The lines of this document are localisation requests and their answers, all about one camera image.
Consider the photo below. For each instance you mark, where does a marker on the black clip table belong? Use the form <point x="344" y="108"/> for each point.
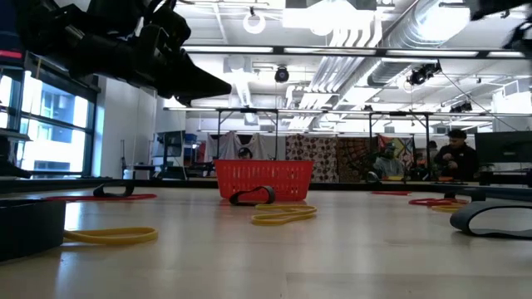
<point x="271" y="194"/>

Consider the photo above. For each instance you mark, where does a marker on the yellow thin rubber band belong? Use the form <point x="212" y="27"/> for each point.
<point x="116" y="241"/>
<point x="444" y="209"/>
<point x="254" y="220"/>

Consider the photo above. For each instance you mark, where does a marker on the black wide rubber band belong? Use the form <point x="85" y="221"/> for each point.
<point x="98" y="191"/>
<point x="29" y="228"/>

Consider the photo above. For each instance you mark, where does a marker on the red thin rubber band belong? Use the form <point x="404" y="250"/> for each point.
<point x="141" y="196"/>
<point x="415" y="202"/>

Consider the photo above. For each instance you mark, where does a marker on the black clip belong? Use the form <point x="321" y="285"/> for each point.
<point x="457" y="220"/>

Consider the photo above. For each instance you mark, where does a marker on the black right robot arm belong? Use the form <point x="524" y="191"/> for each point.
<point x="490" y="6"/>

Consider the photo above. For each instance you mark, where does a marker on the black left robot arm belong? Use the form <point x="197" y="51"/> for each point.
<point x="83" y="45"/>

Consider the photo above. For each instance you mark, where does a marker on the background monitor on stand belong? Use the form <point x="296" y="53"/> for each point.
<point x="170" y="143"/>

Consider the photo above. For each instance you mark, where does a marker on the white hanging cloth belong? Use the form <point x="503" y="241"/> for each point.
<point x="258" y="143"/>
<point x="224" y="145"/>

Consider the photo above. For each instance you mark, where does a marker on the white round ceiling fixture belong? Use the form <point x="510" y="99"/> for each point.
<point x="245" y="23"/>

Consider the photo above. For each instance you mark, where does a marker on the person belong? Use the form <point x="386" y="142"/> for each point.
<point x="457" y="160"/>
<point x="432" y="145"/>
<point x="388" y="164"/>
<point x="244" y="153"/>

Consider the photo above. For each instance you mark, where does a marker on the red plastic basket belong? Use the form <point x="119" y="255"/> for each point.
<point x="266" y="178"/>

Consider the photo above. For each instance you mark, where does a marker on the large glass window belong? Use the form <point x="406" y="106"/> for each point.
<point x="58" y="124"/>

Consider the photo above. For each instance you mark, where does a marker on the brown white patterned cloth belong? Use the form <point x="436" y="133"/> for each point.
<point x="311" y="149"/>

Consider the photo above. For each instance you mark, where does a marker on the overhead light bar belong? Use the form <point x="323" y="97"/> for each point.
<point x="332" y="51"/>

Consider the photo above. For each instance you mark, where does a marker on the computer monitor with red bar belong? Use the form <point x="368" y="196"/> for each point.
<point x="10" y="33"/>

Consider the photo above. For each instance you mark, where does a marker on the dark orange patterned cloth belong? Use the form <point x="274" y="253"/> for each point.
<point x="355" y="158"/>

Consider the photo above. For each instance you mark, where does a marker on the multicoloured patterned cloth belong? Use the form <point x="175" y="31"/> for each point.
<point x="401" y="145"/>

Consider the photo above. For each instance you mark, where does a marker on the black ceiling spotlight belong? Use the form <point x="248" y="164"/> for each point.
<point x="422" y="74"/>
<point x="461" y="107"/>

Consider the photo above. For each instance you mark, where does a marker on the black background monitor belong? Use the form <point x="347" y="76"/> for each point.
<point x="503" y="147"/>

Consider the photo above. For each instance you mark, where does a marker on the black background station frame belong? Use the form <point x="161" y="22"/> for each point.
<point x="427" y="141"/>
<point x="219" y="133"/>

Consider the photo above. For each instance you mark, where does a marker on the black overhead camera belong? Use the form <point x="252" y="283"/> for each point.
<point x="282" y="74"/>

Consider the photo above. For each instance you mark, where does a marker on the silver ventilation duct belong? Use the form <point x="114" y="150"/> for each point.
<point x="415" y="29"/>

